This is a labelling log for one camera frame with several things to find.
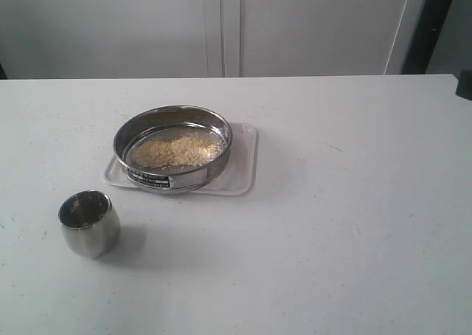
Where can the yellow and white grain mix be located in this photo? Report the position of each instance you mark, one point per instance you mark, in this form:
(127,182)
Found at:
(185,151)

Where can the stainless steel cup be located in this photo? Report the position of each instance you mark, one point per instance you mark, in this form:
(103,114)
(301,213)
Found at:
(89,223)

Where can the round stainless steel sieve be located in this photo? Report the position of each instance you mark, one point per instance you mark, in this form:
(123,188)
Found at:
(178,179)

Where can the white rectangular plastic tray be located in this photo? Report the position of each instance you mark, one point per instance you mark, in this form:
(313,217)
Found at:
(235,179)

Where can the dark right robot part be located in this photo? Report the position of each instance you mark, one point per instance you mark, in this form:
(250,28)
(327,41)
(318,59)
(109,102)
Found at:
(464,85)

